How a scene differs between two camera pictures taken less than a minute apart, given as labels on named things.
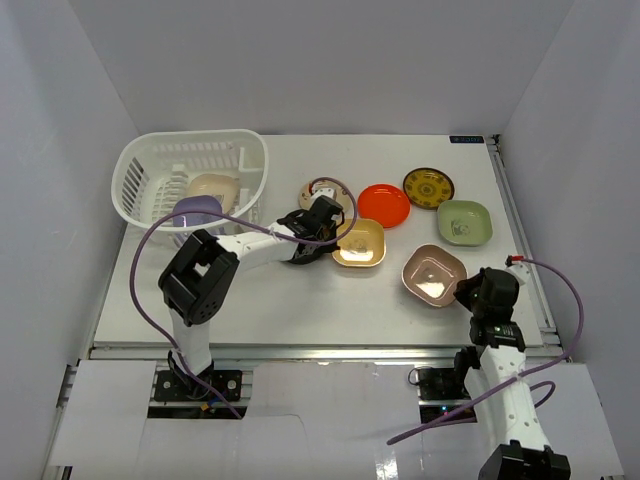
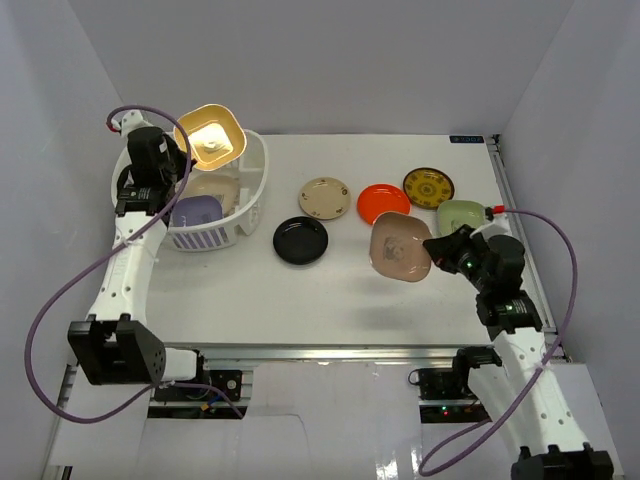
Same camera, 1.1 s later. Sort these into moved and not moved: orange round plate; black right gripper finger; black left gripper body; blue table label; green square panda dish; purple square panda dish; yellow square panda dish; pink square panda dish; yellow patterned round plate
Moved: yellow square panda dish; pink square panda dish; black left gripper body; black right gripper finger
Not moved: purple square panda dish; yellow patterned round plate; green square panda dish; orange round plate; blue table label
